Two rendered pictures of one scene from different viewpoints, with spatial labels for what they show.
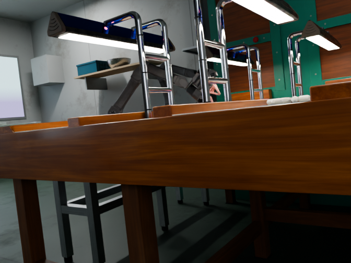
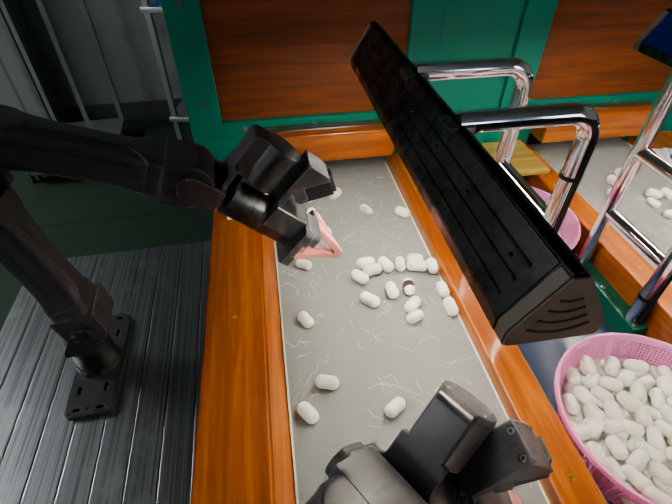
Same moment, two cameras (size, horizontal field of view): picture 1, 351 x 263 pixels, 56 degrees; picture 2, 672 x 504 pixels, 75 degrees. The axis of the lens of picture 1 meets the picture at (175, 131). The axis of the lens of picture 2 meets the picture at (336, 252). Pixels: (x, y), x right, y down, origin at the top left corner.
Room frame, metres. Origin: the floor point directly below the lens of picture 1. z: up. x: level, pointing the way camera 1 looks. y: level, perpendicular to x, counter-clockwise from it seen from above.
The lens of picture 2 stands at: (1.83, 0.05, 1.31)
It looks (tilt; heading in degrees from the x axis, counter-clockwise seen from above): 42 degrees down; 315
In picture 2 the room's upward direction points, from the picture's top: straight up
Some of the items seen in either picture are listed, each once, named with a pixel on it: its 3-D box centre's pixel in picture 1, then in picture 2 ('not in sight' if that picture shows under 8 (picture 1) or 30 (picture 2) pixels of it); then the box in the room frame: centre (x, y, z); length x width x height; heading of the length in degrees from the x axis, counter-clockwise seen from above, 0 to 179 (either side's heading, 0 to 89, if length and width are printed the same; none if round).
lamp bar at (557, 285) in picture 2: (229, 56); (428, 119); (2.11, -0.39, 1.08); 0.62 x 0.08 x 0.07; 144
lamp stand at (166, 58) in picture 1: (140, 77); not in sight; (1.27, 0.11, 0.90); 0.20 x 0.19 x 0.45; 144
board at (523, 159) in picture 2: not in sight; (470, 161); (2.26, -0.85, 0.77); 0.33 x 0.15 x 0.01; 54
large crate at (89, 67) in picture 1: (94, 69); not in sight; (5.89, 1.31, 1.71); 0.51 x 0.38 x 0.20; 56
